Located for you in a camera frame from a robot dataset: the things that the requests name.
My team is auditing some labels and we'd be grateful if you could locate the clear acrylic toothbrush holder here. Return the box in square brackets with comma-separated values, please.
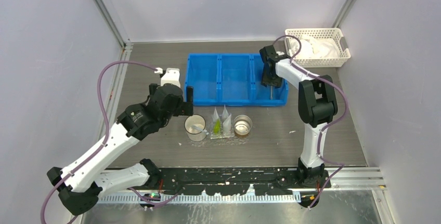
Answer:
[207, 117, 234, 139]

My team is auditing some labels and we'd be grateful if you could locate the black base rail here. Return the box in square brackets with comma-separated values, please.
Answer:
[139, 159, 329, 196]

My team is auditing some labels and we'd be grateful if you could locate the blue three-compartment bin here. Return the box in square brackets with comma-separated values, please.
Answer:
[185, 54, 289, 107]

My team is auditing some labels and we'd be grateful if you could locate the white-inside mug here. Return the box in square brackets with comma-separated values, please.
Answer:
[184, 114, 207, 142]

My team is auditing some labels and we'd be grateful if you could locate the aluminium frame extrusion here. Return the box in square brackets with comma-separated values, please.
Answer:
[97, 167, 387, 206]

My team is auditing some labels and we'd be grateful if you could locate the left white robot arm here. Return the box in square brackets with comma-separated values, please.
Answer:
[47, 84, 193, 216]

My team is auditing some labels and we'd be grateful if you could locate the white cloth in basket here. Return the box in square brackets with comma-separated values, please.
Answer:
[295, 34, 340, 59]

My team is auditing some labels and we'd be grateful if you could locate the white toothpaste tube orange cap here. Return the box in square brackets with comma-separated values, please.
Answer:
[222, 114, 232, 135]

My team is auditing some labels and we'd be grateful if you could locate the white plastic basket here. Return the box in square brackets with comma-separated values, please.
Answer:
[284, 28, 351, 68]

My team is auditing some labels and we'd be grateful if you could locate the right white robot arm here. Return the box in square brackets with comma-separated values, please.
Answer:
[260, 45, 338, 188]

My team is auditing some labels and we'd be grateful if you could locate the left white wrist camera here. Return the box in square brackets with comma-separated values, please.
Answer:
[154, 68, 181, 88]

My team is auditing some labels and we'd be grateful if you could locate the white toothpaste tube red cap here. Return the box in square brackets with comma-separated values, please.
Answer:
[221, 105, 229, 121]

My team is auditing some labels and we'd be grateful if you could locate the steel cup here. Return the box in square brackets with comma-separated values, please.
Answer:
[234, 115, 253, 137]

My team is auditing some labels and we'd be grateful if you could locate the white toothpaste tube teal cap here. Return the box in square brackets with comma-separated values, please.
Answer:
[212, 107, 220, 124]

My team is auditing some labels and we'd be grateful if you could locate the green toothpaste tube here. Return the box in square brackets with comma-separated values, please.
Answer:
[212, 119, 222, 135]

